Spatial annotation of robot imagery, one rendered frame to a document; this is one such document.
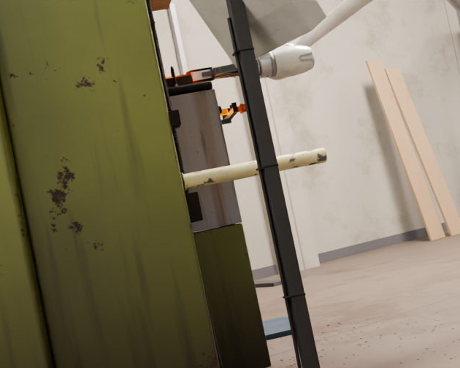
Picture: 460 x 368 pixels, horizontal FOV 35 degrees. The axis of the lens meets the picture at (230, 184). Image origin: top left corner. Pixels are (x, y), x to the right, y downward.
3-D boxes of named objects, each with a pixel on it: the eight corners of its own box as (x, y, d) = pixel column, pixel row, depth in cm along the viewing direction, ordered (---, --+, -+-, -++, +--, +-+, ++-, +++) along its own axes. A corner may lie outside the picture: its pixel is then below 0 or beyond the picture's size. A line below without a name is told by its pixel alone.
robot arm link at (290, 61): (278, 77, 257) (269, 80, 270) (320, 70, 260) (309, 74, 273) (273, 47, 256) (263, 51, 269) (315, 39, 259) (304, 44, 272)
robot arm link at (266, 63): (271, 79, 266) (255, 82, 265) (266, 55, 266) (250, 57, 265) (277, 73, 257) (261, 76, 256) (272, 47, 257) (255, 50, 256)
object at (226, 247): (248, 350, 274) (223, 226, 276) (271, 366, 236) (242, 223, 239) (98, 386, 263) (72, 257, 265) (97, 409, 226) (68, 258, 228)
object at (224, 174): (323, 164, 226) (320, 147, 226) (329, 162, 221) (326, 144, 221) (183, 191, 218) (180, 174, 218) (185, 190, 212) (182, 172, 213)
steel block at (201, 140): (223, 225, 276) (199, 109, 278) (242, 222, 239) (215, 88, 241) (72, 256, 265) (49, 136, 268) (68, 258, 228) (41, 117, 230)
